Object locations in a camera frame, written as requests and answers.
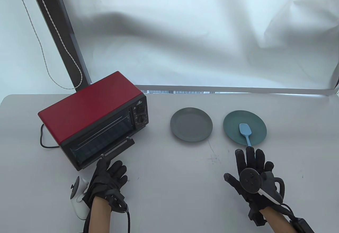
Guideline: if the teal round plate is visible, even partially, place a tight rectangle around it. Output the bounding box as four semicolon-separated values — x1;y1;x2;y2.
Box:
223;110;267;146

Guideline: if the black forearm box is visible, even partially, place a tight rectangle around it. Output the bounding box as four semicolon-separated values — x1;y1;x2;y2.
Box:
289;217;316;233

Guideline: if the person's right forearm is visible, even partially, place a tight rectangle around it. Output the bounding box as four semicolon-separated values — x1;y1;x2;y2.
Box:
262;207;301;233

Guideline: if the grey round plate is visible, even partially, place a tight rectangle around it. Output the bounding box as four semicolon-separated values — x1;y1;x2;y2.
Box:
170;107;213;142

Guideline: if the red countertop oven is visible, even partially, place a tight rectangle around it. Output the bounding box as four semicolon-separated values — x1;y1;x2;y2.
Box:
38;71;149;171

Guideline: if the blue dessert spatula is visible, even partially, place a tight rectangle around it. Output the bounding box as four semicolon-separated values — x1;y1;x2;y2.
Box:
239;123;252;147

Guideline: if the person's left forearm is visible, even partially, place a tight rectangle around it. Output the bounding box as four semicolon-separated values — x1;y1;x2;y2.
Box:
84;197;112;233

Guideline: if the dark metal pole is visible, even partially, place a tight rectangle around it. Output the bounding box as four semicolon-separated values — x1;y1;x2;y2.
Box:
27;0;92;89

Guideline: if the person's right hand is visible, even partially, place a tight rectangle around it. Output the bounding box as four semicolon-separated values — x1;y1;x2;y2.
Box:
224;146;285;211

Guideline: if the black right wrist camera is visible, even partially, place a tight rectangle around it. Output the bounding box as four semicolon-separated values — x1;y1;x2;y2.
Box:
248;208;269;227

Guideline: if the white twisted cord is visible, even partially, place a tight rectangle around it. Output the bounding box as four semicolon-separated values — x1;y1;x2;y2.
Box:
13;0;83;90

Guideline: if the white backdrop cloth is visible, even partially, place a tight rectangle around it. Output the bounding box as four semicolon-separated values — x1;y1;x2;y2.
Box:
0;0;339;96

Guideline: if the white and black left controller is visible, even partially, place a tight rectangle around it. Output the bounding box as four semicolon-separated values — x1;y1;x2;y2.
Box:
69;176;90;220

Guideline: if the white and black controller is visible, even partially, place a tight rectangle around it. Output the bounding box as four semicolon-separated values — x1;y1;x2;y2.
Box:
240;169;285;205
69;176;90;220

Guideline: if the black oven power cable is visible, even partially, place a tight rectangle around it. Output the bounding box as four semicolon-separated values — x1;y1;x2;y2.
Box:
40;123;60;149

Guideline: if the white and black right controller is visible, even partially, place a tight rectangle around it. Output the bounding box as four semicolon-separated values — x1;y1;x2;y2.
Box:
240;169;285;205

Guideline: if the person's left hand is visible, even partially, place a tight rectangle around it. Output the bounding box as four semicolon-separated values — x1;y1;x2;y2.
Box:
82;159;128;204

